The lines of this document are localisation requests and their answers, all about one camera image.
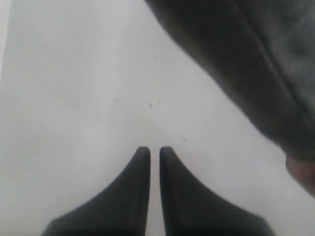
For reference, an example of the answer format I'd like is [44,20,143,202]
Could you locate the open bare human hand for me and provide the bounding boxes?
[285,156,315,198]

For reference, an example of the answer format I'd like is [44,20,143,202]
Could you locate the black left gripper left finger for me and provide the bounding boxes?
[42,147,151,236]

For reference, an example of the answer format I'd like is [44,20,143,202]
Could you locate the grey knit sleeve forearm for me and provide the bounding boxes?
[147,0,315,162]

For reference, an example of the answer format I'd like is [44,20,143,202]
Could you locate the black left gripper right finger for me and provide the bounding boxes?
[159,147,274,236]

